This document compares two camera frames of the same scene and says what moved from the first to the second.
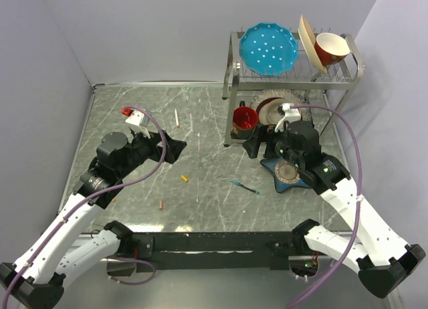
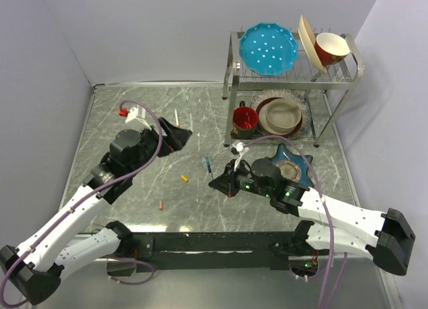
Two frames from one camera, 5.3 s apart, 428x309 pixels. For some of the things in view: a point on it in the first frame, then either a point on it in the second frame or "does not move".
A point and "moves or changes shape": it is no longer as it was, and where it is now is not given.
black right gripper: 263,133 to 227,183
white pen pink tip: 176,118 does not move
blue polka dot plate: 269,49 does not move
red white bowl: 332,49 does not move
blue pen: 244,186 moves or changes shape
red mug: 245,118 does not move
